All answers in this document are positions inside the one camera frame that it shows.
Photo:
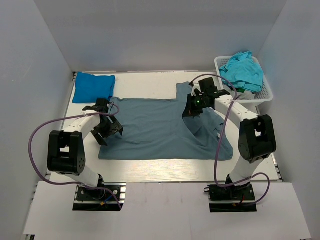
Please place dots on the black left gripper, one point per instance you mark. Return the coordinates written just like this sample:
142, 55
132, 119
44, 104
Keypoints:
107, 129

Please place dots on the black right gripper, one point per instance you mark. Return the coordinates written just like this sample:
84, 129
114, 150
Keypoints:
191, 110

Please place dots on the grey-blue t shirt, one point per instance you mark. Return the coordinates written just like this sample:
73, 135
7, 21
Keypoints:
155, 129

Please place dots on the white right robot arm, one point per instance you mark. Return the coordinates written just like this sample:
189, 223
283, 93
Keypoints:
256, 141

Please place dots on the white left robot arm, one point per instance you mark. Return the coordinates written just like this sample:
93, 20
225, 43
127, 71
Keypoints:
66, 151

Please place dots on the green garment in basket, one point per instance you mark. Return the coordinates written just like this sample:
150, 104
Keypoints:
240, 90

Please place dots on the crumpled turquoise t shirt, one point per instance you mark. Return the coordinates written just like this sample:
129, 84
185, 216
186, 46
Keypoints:
242, 72

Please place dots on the folded bright blue t shirt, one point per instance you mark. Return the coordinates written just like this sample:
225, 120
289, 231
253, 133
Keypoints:
88, 88

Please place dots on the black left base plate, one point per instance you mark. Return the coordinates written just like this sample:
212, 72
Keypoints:
88, 200

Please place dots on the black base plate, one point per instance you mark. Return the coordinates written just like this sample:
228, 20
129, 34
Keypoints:
88, 200
234, 199

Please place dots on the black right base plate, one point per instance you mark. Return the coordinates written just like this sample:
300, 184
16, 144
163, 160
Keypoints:
234, 199

